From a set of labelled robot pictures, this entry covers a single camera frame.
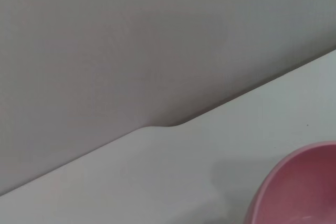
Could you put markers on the pink plastic bowl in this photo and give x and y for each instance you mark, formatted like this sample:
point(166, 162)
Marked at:
point(296, 187)

